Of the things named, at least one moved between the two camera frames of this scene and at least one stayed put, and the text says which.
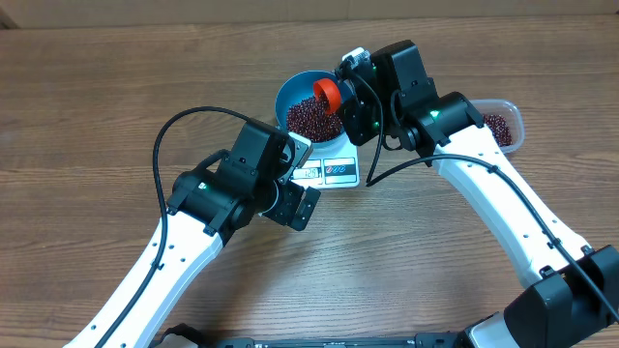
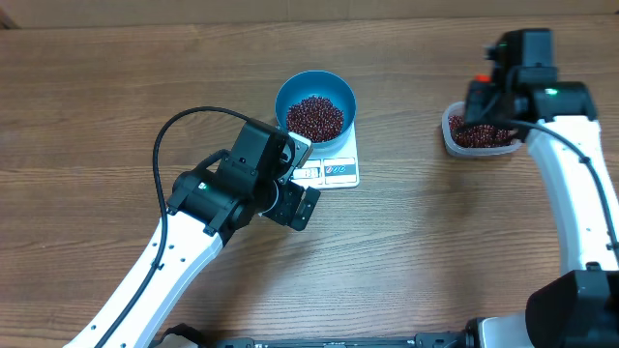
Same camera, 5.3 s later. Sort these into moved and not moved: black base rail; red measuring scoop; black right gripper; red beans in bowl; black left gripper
Moved: red measuring scoop; black right gripper
Not moved: black base rail; red beans in bowl; black left gripper
